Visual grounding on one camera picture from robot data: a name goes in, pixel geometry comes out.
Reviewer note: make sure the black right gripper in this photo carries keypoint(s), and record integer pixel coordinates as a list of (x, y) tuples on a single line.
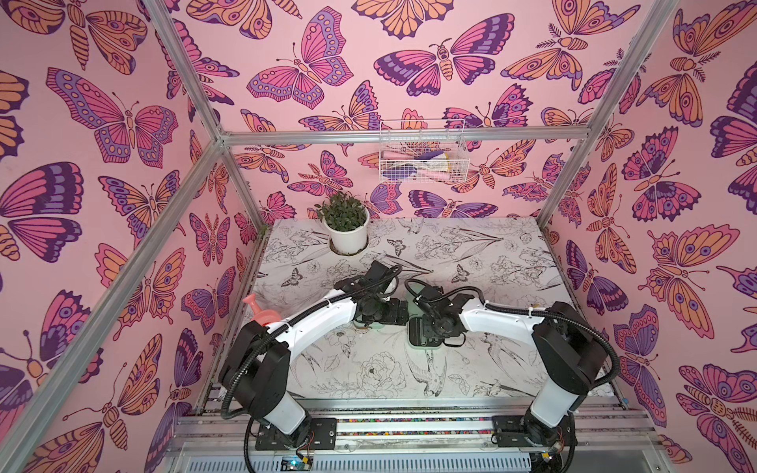
[(424, 330)]

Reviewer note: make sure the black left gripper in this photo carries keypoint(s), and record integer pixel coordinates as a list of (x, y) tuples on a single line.
[(370, 321)]

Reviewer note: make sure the green case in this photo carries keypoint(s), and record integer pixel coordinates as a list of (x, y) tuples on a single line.
[(425, 350)]

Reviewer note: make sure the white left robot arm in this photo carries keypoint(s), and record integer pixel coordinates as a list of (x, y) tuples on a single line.
[(256, 371)]

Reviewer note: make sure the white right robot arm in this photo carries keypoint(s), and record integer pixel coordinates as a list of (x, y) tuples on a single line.
[(576, 357)]

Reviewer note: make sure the potted green plant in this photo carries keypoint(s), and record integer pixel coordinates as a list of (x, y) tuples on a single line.
[(346, 219)]

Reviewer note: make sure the pink plastic toy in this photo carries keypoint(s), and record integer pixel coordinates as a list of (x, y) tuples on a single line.
[(263, 317)]

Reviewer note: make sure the white wire wall basket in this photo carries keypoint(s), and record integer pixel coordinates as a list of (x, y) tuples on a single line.
[(423, 155)]

